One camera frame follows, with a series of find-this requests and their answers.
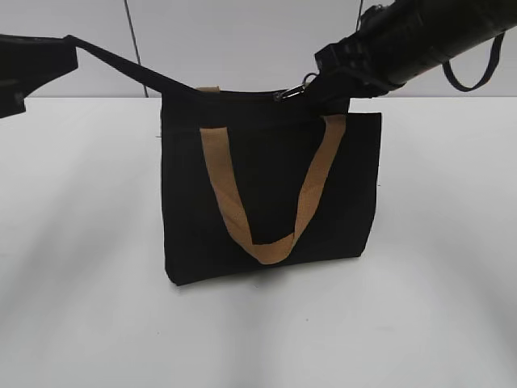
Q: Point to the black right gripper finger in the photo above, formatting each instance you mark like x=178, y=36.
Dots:
x=13, y=95

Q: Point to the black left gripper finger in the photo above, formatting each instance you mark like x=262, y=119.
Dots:
x=23, y=58

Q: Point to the black canvas tote bag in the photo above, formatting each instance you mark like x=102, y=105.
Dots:
x=249, y=183

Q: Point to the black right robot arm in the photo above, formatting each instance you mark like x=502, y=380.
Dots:
x=391, y=45

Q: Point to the silver zipper pull with ring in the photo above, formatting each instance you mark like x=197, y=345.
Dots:
x=297, y=90

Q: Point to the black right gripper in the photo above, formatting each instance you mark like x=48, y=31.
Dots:
x=345, y=72

